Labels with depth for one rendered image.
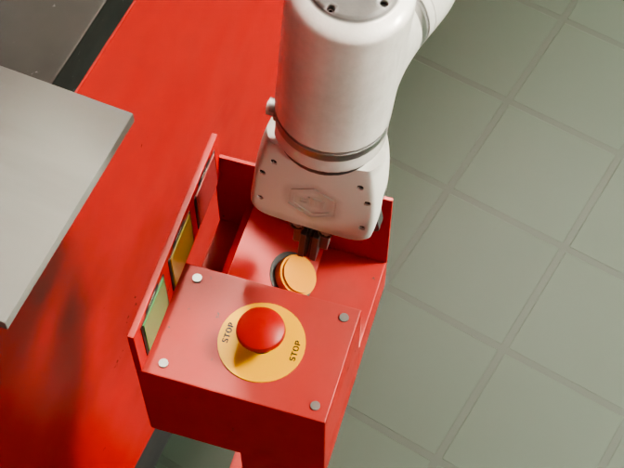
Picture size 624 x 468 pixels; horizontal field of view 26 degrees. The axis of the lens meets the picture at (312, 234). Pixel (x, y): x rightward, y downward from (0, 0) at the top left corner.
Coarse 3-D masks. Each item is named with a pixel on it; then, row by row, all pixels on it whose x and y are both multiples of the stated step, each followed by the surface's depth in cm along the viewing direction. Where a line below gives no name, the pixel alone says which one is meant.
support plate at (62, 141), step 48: (0, 96) 96; (48, 96) 96; (0, 144) 93; (48, 144) 93; (96, 144) 93; (0, 192) 91; (48, 192) 91; (0, 240) 89; (48, 240) 89; (0, 288) 88
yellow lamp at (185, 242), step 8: (184, 232) 110; (184, 240) 111; (192, 240) 113; (176, 248) 109; (184, 248) 111; (176, 256) 109; (184, 256) 112; (176, 264) 110; (184, 264) 113; (176, 272) 111; (176, 280) 112
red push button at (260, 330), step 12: (252, 312) 108; (264, 312) 108; (276, 312) 109; (240, 324) 108; (252, 324) 108; (264, 324) 108; (276, 324) 108; (240, 336) 107; (252, 336) 107; (264, 336) 107; (276, 336) 107; (252, 348) 107; (264, 348) 107
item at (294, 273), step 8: (288, 256) 120; (296, 256) 120; (280, 264) 119; (288, 264) 119; (296, 264) 120; (304, 264) 120; (280, 272) 119; (288, 272) 119; (296, 272) 119; (304, 272) 120; (312, 272) 120; (280, 280) 119; (288, 280) 119; (296, 280) 119; (304, 280) 120; (312, 280) 120; (280, 288) 119; (288, 288) 119; (296, 288) 119; (304, 288) 119; (312, 288) 120
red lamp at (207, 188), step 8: (208, 168) 112; (208, 176) 113; (216, 176) 116; (208, 184) 114; (216, 184) 117; (200, 192) 112; (208, 192) 114; (200, 200) 112; (208, 200) 115; (200, 208) 113; (200, 216) 114; (200, 224) 115
